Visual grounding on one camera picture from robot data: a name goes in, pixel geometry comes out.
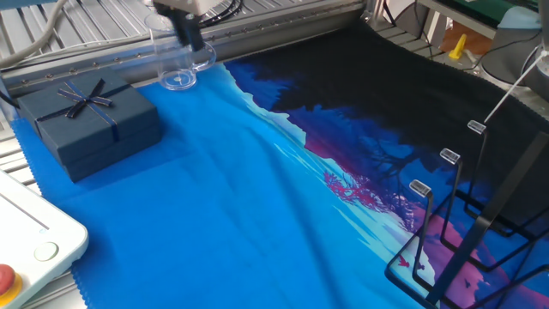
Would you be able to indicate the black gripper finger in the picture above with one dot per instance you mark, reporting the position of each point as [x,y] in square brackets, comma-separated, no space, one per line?
[171,21]
[195,34]

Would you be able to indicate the dark blue ribboned gift box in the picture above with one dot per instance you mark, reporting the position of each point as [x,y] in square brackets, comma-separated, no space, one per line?
[94,129]

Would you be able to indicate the black metal cup rack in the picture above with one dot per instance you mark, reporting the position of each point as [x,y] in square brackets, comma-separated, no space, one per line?
[478,232]

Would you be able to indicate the blue landscape printed cloth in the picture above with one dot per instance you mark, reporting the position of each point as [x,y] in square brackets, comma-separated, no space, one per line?
[214,206]

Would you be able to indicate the white teach pendant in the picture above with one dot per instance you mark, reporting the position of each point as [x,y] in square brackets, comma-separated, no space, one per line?
[25,232]

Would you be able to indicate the silver UR5 robot arm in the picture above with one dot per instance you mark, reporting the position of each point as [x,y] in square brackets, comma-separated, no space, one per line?
[514,51]

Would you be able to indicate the yellow plastic cone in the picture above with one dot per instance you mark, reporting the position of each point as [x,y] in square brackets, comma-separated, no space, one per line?
[458,47]

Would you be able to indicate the grey black Schunk gripper body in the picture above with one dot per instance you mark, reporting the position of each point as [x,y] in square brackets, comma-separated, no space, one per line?
[188,5]

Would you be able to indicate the beige frame post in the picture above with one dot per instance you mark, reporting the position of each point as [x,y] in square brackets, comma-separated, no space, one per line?
[433,28]

